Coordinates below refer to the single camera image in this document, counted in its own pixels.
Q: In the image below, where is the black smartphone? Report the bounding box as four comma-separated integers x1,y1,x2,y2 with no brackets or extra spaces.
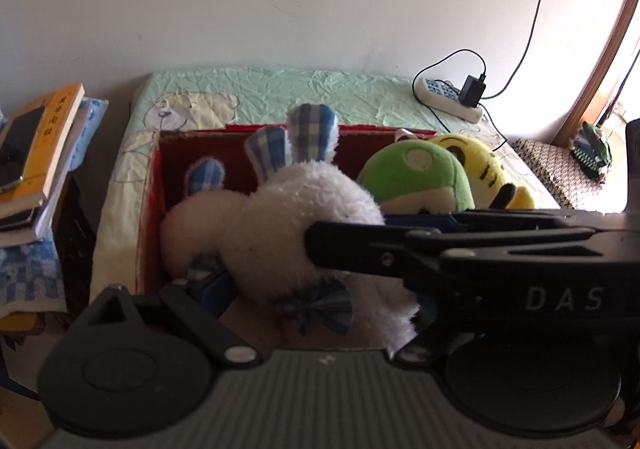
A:
0,105,48,192

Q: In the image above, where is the black charger adapter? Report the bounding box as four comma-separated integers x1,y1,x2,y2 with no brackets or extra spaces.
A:
460,74,487,108

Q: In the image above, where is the red cardboard box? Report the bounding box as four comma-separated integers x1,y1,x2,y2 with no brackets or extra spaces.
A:
135,125,451,350

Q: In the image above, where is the dark bedside cabinet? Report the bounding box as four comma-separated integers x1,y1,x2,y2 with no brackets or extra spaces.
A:
50,174,98,315

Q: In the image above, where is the wooden door frame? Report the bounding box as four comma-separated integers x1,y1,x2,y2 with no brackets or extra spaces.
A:
552,0,640,147

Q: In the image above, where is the patterned fabric stool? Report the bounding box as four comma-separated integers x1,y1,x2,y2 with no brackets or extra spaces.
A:
512,138,626,216

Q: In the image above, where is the yellow plush tiger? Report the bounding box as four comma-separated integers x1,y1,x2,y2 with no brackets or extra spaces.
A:
430,133,536,211

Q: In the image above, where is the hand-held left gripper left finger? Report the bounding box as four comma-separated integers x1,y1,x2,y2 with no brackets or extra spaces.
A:
87,269,263,371

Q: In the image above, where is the blue checked cloth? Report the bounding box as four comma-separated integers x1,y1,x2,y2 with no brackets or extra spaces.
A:
0,236,68,317

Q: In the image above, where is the dark green toy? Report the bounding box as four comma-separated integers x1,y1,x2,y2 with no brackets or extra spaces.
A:
570,122,615,182

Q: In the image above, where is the green plush frog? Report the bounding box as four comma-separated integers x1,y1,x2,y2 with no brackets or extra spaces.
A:
356,139,476,216

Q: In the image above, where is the large white plush rabbit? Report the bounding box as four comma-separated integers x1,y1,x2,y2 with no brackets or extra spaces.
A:
220,103,421,352

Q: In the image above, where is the white power strip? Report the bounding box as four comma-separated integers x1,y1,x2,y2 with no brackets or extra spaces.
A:
417,76,483,124

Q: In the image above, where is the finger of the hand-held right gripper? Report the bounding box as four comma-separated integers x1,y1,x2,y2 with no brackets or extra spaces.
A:
385,210,628,230
303,220,608,281

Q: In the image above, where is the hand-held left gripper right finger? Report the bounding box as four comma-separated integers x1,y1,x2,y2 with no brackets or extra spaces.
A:
392,325,481,370

